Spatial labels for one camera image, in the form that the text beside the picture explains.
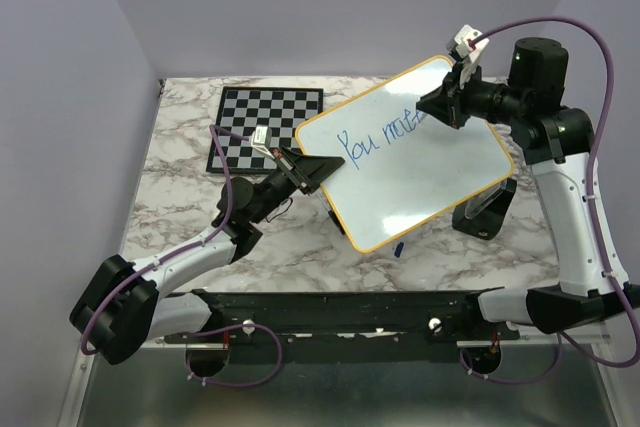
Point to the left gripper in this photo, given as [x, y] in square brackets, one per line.
[310, 171]

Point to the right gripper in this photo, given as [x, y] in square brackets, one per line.
[447, 102]

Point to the yellow framed whiteboard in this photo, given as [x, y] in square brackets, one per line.
[402, 167]

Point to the blue marker cap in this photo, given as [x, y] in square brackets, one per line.
[399, 249]

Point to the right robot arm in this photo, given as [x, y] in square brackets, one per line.
[557, 144]

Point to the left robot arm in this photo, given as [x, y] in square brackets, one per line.
[126, 302]

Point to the black eraser holder stand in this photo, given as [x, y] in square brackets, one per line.
[482, 216]

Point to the black wire board easel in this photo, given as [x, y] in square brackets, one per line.
[333, 216]

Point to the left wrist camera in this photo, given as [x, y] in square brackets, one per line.
[260, 141]

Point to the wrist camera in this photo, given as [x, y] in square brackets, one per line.
[466, 48]
[260, 141]

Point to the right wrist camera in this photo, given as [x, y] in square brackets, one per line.
[466, 48]

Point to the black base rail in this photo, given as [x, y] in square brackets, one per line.
[342, 327]

